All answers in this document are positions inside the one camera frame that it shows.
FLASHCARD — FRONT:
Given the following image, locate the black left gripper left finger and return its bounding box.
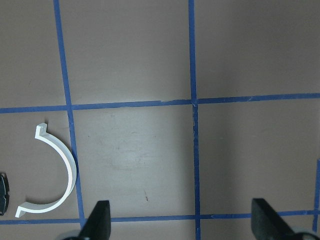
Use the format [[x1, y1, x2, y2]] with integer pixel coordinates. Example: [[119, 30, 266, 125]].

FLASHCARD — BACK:
[[77, 200, 111, 240]]

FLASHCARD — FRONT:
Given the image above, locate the black brake pad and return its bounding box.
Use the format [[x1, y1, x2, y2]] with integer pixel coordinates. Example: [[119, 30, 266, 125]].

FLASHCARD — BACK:
[[0, 172, 10, 216]]

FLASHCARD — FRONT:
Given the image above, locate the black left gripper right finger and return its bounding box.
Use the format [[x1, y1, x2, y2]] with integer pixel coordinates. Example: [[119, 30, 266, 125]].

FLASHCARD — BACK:
[[251, 198, 300, 240]]

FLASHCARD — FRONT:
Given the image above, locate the white semicircular plastic clamp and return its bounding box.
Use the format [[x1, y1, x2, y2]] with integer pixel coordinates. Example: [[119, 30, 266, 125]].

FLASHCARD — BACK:
[[15, 123, 77, 218]]

